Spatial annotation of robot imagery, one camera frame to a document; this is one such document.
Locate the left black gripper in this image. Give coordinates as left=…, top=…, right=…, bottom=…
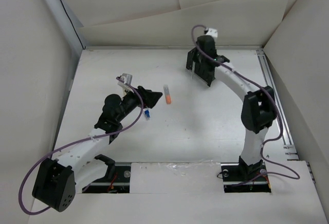
left=116, top=85, right=161, bottom=122

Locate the blue cap glue bottle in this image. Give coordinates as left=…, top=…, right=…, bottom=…
left=144, top=108, right=151, bottom=120

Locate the orange cap highlighter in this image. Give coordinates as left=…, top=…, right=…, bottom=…
left=163, top=85, right=172, bottom=104

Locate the black two-compartment pen holder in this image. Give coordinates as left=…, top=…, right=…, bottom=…
left=186, top=48, right=215, bottom=87

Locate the green clear pen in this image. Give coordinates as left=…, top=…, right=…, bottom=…
left=191, top=62, right=195, bottom=79

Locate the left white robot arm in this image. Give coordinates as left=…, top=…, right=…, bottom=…
left=32, top=86, right=162, bottom=212

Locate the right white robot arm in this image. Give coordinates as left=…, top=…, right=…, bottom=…
left=191, top=35, right=277, bottom=181

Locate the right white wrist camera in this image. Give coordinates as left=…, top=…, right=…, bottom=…
left=204, top=27, right=218, bottom=40

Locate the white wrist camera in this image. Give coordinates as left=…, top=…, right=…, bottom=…
left=118, top=73, right=133, bottom=91
left=204, top=27, right=218, bottom=40

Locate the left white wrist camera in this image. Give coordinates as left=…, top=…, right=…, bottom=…
left=118, top=73, right=133, bottom=91

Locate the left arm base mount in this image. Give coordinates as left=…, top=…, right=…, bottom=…
left=82, top=154, right=132, bottom=194

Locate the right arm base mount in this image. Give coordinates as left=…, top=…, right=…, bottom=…
left=217, top=158, right=271, bottom=193

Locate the right aluminium rail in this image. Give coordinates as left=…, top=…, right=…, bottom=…
left=256, top=49, right=299, bottom=161

